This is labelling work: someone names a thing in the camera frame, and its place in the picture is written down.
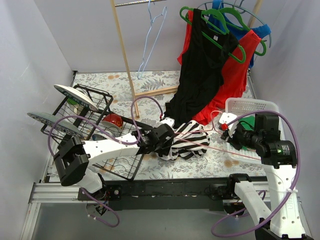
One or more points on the floral tablecloth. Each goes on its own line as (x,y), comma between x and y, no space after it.
(213,164)

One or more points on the red bowl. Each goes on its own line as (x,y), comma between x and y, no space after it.
(112,120)

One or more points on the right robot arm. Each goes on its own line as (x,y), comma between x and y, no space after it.
(280,160)

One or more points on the red tank top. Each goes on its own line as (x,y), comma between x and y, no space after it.
(234,73)

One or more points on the blue tank top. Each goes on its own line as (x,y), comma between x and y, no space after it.
(239,31)

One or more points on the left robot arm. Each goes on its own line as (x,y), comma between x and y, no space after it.
(74,158)

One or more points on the green hanger front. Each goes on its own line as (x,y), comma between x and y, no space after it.
(219,16)

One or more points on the black wire dish rack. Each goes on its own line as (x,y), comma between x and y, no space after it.
(124,167)

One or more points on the black white striped tank top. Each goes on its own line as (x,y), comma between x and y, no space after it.
(189,140)

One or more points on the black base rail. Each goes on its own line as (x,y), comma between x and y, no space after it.
(168,194)

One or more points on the green shirt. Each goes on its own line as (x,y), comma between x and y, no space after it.
(247,123)

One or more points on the green hanger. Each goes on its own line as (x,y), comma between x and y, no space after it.
(219,16)
(237,14)

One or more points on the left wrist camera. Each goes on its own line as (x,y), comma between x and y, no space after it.
(167,120)

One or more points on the white patterned plate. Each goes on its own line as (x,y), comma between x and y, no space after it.
(76,96)

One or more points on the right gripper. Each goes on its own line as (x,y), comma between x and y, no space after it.
(235,135)

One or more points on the pink wire hanger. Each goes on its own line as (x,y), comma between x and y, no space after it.
(180,135)

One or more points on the white plastic basket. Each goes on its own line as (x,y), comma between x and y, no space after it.
(250,106)

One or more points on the blue white bowl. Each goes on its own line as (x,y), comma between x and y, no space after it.
(99,136)

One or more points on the wooden clothes rack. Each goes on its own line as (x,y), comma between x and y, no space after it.
(135,95)

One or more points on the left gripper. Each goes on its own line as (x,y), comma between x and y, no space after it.
(162,144)

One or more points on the blue wire hanger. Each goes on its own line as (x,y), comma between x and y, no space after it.
(156,22)

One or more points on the green hanger rear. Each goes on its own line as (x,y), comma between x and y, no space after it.
(237,14)

